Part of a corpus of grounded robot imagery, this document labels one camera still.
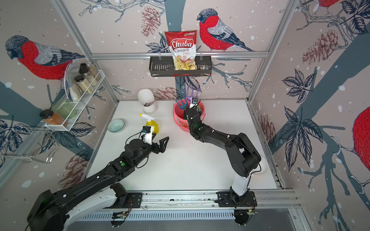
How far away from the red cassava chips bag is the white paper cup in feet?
1.06

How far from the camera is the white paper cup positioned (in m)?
1.06

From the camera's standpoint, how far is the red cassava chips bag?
0.81 m
